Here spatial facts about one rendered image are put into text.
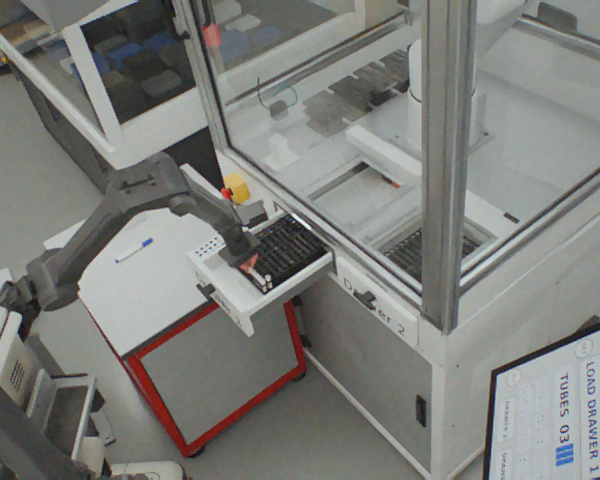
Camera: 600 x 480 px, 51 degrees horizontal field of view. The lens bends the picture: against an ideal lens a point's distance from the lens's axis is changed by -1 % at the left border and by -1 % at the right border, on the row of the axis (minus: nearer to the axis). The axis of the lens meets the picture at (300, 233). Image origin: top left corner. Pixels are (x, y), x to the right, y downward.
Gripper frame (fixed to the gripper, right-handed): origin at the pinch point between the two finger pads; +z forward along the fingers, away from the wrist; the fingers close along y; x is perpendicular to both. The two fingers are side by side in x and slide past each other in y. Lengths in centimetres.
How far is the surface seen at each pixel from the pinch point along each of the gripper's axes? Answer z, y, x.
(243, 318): 0.4, -10.4, -12.1
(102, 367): 87, -55, 78
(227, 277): 7.8, -4.5, 8.4
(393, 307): 1.0, 18.4, -37.2
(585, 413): -22, 17, -89
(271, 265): 2.4, 5.5, -2.3
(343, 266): 1.4, 18.4, -18.2
